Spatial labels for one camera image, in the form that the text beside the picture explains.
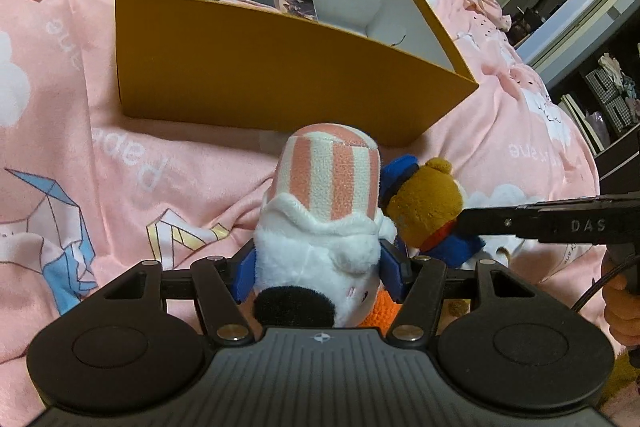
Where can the pink printed blanket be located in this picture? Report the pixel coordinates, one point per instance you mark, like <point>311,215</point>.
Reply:
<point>75,157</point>

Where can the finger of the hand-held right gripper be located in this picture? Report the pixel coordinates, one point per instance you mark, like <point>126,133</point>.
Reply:
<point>495,221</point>

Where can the person's right hand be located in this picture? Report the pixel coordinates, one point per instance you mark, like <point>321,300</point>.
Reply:
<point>622,317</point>

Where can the white plush with striped hat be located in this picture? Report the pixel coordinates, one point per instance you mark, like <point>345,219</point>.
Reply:
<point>325,207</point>

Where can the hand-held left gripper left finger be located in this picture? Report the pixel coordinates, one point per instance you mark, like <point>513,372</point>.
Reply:
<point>245,274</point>

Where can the dark shelf unit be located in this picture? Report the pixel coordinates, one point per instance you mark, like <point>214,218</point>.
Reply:
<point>595,127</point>

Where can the houndstooth bag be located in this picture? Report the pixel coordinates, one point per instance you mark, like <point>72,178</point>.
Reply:
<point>612,97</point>

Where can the brown bear plush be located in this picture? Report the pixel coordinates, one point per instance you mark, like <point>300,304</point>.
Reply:
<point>425,202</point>

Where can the orange cardboard box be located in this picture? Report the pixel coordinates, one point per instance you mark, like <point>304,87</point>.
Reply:
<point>275,77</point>

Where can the dark patterned box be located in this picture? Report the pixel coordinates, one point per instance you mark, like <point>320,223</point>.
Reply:
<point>295,4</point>

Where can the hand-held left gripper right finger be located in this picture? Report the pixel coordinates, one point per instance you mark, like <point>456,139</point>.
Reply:
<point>392,271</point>

